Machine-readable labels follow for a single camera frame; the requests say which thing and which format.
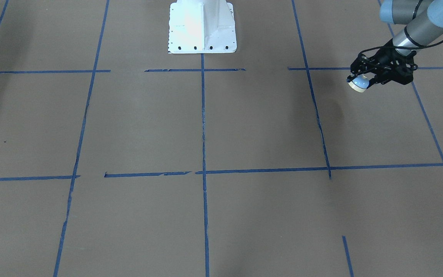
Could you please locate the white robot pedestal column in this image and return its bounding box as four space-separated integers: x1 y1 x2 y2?
168 0 237 54

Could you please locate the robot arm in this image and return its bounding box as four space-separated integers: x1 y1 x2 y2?
346 0 443 92

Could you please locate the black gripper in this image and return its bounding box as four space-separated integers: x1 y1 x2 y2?
346 46 403 83

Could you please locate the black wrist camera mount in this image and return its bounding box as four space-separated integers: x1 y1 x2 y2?
374 50 418 85

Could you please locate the blue service bell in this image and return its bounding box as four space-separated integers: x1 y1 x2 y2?
346 75 370 93

